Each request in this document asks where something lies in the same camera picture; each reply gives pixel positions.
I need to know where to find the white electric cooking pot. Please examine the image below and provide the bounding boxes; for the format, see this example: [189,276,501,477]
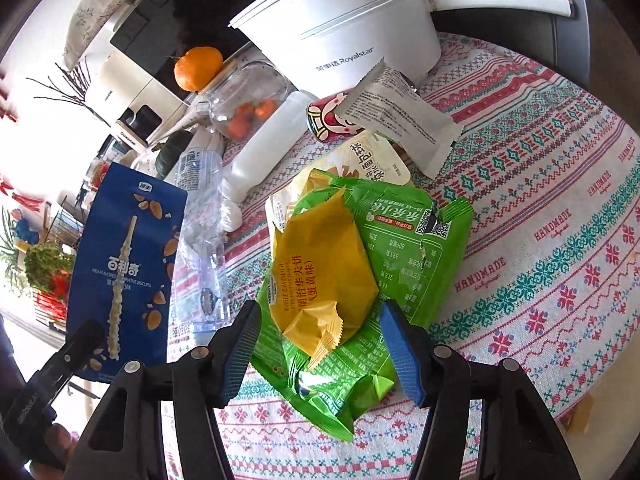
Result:
[229,0,576,93]

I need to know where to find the cream rice cooker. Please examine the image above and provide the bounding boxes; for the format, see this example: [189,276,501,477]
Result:
[85,55,188,148]

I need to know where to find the black microwave oven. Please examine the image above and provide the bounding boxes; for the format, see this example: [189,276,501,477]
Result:
[110,0,251,93]

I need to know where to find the white sachet packet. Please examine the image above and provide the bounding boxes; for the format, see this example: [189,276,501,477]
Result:
[340,59,463,180]

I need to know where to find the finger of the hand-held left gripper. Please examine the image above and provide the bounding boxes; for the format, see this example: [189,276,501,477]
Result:
[31,319,107,396]

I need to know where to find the patterned woven tablecloth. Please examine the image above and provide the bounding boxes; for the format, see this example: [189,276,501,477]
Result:
[165,30,640,480]

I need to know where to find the green snack bag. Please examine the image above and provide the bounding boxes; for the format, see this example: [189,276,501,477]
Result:
[250,169,475,443]

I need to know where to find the bare dark branches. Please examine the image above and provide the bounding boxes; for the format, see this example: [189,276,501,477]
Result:
[25,57,111,126]

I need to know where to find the clear plastic water bottle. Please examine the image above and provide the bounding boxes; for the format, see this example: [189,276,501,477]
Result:
[172,137,241,336]

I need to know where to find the dark green pumpkin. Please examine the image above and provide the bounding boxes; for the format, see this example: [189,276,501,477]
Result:
[155,130,195,181]

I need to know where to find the red hanging decoration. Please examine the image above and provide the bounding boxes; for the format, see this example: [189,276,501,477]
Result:
[0,177,47,217]

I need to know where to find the beige snack bag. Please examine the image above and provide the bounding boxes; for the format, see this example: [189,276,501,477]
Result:
[265,132,412,236]

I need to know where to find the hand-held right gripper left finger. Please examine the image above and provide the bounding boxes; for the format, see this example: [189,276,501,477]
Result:
[62,300,263,480]

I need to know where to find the person's left hand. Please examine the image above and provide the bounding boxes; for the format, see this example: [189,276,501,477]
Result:
[49,422,81,463]

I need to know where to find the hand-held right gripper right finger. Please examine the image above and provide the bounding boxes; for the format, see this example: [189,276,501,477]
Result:
[377,300,583,480]

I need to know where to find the white plastic bottle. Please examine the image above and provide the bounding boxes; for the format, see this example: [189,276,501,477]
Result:
[220,91,321,233]

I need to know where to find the blue biscuit box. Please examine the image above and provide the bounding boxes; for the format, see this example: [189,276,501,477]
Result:
[66,162,188,383]

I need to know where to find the yellow wafer wrapper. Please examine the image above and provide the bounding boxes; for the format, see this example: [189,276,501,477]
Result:
[270,187,380,368]

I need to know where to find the orange tangerine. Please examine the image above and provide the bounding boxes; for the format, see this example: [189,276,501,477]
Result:
[173,46,224,92]

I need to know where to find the red drink can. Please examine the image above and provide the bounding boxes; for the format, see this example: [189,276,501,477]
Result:
[306,89,361,145]

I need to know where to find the green leafy vegetables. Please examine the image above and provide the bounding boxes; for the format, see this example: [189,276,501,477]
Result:
[22,242,76,296]

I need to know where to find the glass teapot wooden lid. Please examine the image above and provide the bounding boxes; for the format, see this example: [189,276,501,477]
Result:
[197,60,296,141]

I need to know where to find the floral cloth cover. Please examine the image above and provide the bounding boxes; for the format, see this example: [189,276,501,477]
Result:
[62,0,166,73]

